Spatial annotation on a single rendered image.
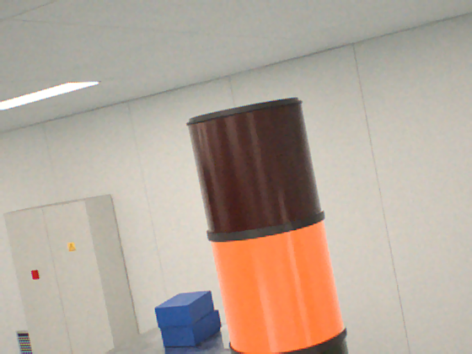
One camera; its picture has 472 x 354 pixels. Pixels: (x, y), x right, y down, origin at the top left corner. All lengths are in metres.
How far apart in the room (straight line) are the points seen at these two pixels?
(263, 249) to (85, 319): 7.19
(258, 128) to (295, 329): 0.08
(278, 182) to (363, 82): 5.63
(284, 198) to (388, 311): 5.90
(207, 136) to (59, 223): 7.11
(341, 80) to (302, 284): 5.70
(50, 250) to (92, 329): 0.93
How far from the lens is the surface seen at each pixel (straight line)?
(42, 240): 7.60
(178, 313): 5.28
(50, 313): 7.78
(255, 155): 0.27
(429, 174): 5.79
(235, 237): 0.27
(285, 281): 0.28
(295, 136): 0.28
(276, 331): 0.28
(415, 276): 6.01
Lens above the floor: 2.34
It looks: 3 degrees down
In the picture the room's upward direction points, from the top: 11 degrees counter-clockwise
